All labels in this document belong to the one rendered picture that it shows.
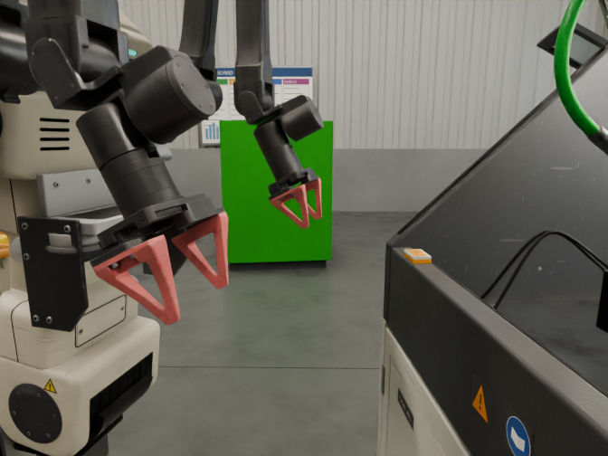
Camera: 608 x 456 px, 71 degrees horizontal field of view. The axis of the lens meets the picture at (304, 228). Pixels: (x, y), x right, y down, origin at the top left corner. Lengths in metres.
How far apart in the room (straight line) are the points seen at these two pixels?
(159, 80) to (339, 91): 6.59
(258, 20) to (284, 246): 3.08
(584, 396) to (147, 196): 0.40
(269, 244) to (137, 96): 3.41
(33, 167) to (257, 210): 3.10
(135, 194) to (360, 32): 6.78
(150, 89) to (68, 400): 0.53
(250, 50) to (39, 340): 0.59
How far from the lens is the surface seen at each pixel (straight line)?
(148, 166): 0.42
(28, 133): 0.70
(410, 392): 0.78
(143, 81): 0.42
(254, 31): 0.84
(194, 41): 0.89
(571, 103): 0.56
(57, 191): 0.70
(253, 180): 3.68
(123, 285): 0.40
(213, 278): 0.48
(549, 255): 0.97
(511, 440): 0.49
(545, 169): 0.92
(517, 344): 0.49
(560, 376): 0.44
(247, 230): 3.75
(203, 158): 7.12
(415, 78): 7.18
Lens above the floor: 1.15
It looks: 12 degrees down
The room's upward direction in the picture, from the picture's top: straight up
